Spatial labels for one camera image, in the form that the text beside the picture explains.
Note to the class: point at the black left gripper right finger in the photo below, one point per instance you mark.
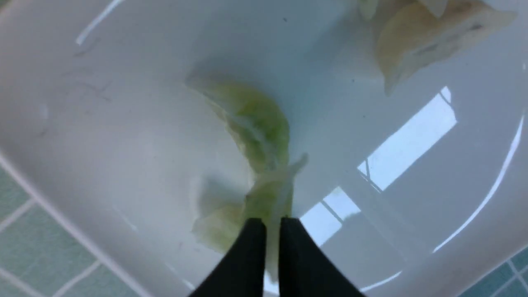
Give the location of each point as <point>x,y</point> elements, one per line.
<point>304,270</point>

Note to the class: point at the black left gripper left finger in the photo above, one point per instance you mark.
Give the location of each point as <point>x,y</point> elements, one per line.
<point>240,273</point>

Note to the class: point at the green dumpling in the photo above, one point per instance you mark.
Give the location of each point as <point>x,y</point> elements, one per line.
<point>269,199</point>

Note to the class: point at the white square plate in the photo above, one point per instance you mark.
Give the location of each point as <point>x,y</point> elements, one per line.
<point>422,193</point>

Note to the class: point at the green dumpling plate centre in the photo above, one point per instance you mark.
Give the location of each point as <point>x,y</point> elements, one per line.
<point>255,122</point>

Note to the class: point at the white dumpling on plate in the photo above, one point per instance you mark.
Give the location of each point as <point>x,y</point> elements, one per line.
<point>415,37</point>

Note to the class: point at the green checkered tablecloth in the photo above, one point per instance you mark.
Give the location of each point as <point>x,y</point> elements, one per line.
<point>36,250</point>

